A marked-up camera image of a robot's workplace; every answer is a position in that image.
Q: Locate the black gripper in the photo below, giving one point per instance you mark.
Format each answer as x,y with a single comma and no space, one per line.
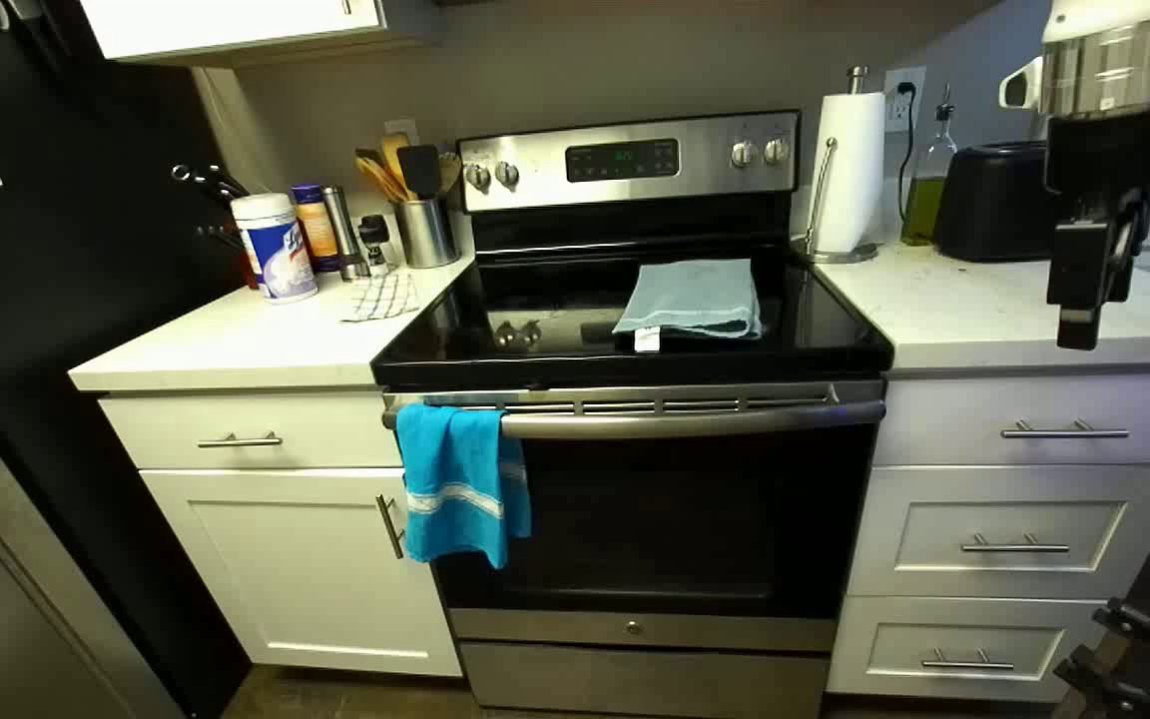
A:
1120,146

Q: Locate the grey-blue towel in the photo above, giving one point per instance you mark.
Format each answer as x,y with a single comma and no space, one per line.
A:
687,300

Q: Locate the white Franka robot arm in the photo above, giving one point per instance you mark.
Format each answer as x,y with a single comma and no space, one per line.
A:
1120,54

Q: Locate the white paper towel roll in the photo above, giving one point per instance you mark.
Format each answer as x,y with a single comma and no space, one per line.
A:
858,173

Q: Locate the metal paper towel holder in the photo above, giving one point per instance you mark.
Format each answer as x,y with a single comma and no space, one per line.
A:
819,186

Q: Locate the stainless steel black oven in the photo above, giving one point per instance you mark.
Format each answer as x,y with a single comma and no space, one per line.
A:
679,532

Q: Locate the bright blue striped towel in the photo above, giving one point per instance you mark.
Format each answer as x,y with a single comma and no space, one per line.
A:
457,483

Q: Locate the black toaster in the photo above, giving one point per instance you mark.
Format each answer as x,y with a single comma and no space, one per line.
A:
996,205

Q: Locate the olive oil glass bottle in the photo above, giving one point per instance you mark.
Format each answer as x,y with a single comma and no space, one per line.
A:
930,186

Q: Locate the white three-drawer base cabinet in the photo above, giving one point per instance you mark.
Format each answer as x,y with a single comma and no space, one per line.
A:
1016,532

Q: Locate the black clamp tool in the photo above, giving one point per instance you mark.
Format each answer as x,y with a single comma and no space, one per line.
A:
1140,632

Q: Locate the steel utensil holder cup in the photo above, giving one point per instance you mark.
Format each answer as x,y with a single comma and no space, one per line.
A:
424,235

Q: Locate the black spatula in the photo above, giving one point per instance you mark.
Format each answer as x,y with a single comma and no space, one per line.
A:
420,169

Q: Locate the white lattice trivet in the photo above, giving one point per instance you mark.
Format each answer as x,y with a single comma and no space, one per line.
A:
383,300

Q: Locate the small dark shaker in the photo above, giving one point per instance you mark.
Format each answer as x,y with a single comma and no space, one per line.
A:
376,247

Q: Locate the wooden spoon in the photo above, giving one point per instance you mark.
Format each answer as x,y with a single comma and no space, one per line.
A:
383,173

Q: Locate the steel shaker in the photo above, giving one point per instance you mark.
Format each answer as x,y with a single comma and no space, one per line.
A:
345,243

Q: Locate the orange-brown spice bottle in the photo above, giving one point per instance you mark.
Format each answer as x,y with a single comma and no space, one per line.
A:
317,225

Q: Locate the white disinfectant wipes canister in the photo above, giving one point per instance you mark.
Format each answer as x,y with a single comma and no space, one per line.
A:
276,255

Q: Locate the white base cabinet with door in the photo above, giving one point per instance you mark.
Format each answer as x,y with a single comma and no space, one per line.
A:
299,561

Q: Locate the black refrigerator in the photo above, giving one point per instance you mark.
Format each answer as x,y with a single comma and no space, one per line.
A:
71,266

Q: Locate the white wall outlet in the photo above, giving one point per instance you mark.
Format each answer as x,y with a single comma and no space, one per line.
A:
903,93

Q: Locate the white wall cabinet over counter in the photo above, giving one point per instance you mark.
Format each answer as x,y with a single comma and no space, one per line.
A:
229,25

